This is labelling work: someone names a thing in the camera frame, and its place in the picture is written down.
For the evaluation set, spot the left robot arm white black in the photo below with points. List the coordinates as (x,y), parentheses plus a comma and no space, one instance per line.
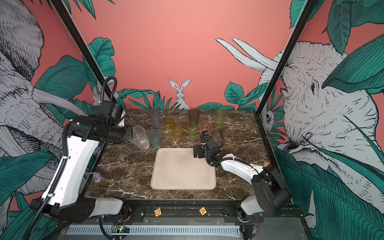
(80,138)

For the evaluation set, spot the clear plastic glass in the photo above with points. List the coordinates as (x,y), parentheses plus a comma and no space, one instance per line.
(140,138)

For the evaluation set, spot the pink plastic glass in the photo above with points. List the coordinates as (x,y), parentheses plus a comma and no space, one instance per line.
(204,125)

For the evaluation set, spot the green plastic glass short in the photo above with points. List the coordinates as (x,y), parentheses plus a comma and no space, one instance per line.
(193,129)

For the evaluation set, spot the tall light green glass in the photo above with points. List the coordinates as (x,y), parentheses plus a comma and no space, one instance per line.
(220,118)

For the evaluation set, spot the teal frosted glass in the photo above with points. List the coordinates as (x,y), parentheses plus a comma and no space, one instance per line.
(155,138)

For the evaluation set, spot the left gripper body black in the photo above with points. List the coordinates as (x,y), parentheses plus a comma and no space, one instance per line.
(120,133)

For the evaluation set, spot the black front rail base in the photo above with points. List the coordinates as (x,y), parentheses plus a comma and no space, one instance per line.
(136,211)

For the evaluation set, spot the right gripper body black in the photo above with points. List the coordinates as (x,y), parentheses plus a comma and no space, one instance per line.
(209,157)

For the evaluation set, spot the left black frame post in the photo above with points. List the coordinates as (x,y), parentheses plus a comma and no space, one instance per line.
(66,18)

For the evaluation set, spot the beige square tray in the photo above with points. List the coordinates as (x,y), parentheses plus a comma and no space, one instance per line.
(178,169)

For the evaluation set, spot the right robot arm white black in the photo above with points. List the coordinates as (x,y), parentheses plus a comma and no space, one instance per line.
(271,193)

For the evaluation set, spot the black frame post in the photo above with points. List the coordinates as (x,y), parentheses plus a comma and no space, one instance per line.
(298,29)
(66,18)

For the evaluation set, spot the small purple toy figure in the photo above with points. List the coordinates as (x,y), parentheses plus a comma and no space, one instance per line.
(97,177)

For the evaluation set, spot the yellow plastic glass front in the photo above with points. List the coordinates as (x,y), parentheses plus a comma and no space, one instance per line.
(177,129)

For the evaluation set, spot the blue grey plastic glass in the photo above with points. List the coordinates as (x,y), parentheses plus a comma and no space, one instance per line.
(155,118)

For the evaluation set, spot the amber plastic glass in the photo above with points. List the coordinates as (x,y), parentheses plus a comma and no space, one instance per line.
(168,123)

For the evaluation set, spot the dark brown plastic glass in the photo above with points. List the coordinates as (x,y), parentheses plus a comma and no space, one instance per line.
(194,115)

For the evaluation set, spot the right black frame post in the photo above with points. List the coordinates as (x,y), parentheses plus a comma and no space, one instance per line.
(298,29)

